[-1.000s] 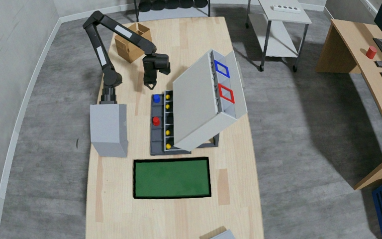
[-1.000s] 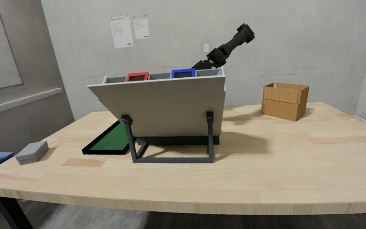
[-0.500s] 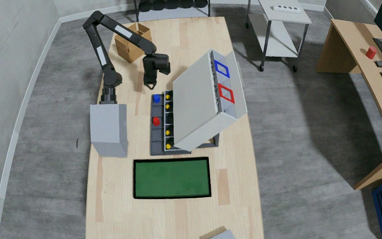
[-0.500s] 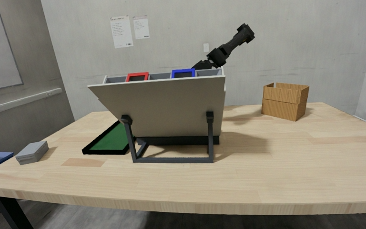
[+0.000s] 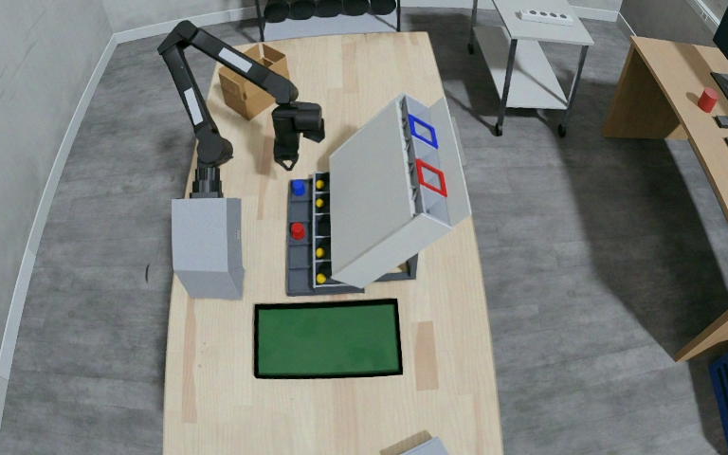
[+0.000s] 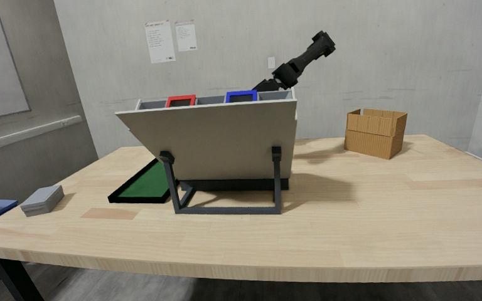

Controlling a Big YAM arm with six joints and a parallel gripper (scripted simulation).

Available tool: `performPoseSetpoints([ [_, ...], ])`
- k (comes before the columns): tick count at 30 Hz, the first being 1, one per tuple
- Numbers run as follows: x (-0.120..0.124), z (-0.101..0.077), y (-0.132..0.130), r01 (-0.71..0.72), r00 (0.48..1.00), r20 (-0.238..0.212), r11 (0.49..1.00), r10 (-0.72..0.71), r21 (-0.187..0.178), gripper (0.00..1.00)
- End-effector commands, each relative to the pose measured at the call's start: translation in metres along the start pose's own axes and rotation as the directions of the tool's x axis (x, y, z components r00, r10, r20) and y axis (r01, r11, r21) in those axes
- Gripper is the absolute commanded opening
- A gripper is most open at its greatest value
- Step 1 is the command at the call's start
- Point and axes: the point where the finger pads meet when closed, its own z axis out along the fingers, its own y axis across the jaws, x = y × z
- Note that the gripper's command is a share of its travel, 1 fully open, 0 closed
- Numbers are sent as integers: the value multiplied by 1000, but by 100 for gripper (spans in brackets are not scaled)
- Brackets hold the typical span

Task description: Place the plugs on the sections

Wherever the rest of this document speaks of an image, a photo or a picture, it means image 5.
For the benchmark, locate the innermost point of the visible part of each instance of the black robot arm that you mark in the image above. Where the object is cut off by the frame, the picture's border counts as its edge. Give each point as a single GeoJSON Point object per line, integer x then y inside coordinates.
{"type": "Point", "coordinates": [212, 148]}

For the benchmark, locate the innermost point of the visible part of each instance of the red square frame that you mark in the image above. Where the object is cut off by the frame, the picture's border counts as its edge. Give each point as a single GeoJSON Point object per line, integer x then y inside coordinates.
{"type": "Point", "coordinates": [421, 180]}

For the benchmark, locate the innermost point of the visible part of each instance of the blue plug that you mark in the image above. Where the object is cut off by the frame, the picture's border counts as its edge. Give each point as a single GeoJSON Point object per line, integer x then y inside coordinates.
{"type": "Point", "coordinates": [299, 189]}

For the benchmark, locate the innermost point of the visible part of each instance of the blue square band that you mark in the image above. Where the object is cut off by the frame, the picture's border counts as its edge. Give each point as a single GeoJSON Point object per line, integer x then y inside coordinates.
{"type": "Point", "coordinates": [412, 129]}

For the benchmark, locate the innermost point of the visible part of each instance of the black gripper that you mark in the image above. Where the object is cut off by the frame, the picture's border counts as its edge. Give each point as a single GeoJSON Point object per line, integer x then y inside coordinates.
{"type": "Point", "coordinates": [282, 154]}

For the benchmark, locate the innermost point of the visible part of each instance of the brown cardboard box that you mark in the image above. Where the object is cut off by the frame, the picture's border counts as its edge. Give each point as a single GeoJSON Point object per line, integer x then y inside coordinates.
{"type": "Point", "coordinates": [252, 100]}

